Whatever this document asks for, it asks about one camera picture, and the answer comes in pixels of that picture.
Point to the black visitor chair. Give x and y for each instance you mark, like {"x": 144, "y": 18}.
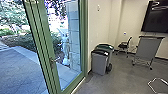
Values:
{"x": 125, "y": 45}

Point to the green hedge bush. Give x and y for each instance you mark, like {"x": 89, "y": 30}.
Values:
{"x": 56, "y": 45}

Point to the large black wall screen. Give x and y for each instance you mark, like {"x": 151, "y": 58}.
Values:
{"x": 156, "y": 16}

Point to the leafy tree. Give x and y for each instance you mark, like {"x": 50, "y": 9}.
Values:
{"x": 13, "y": 15}

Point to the grey trash bin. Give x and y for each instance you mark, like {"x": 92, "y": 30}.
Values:
{"x": 99, "y": 63}
{"x": 107, "y": 47}

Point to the green framed glass door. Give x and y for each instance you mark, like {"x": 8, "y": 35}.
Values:
{"x": 48, "y": 40}

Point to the white wall switch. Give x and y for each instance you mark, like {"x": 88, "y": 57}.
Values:
{"x": 98, "y": 7}

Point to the plain white wall socket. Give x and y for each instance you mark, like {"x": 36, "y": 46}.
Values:
{"x": 124, "y": 33}

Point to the green framed glass window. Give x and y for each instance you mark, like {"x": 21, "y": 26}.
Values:
{"x": 16, "y": 70}

